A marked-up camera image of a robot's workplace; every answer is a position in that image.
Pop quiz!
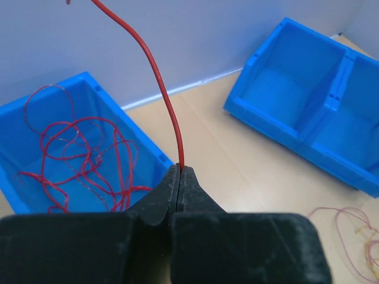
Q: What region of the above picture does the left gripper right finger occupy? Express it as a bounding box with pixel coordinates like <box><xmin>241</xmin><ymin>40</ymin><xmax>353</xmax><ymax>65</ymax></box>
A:
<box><xmin>171</xmin><ymin>167</ymin><xmax>332</xmax><ymax>283</ymax></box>

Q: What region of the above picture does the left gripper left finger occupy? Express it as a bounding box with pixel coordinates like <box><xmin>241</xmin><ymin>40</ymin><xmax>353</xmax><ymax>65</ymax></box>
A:
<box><xmin>1</xmin><ymin>164</ymin><xmax>180</xmax><ymax>283</ymax></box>

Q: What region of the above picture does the red yellow wire bundle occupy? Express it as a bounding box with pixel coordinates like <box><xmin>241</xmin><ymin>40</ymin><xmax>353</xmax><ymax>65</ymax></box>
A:
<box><xmin>306</xmin><ymin>206</ymin><xmax>379</xmax><ymax>283</ymax></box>

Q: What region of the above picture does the small blue bin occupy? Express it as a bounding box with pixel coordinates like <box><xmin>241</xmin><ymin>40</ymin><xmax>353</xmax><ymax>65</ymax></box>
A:
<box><xmin>1</xmin><ymin>72</ymin><xmax>172</xmax><ymax>214</ymax></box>

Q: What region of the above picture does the large blue divided bin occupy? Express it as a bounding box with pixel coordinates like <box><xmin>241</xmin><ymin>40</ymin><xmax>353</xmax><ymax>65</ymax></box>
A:
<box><xmin>224</xmin><ymin>18</ymin><xmax>378</xmax><ymax>198</ymax></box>

